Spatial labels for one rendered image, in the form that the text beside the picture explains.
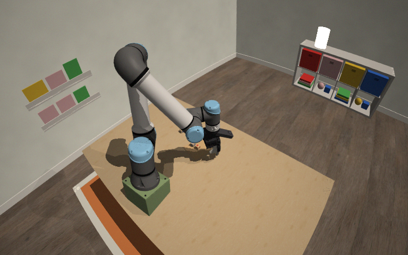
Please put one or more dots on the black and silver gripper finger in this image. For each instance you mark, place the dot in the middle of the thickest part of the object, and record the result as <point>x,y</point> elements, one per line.
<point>215,149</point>

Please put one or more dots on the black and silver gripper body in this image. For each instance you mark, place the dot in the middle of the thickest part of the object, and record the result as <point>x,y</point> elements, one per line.
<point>210,140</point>

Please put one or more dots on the tan square mat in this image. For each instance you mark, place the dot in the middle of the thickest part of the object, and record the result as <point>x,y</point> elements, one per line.
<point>195,153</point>

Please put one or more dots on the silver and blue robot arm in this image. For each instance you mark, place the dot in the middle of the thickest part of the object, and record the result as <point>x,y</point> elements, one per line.
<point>130,62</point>

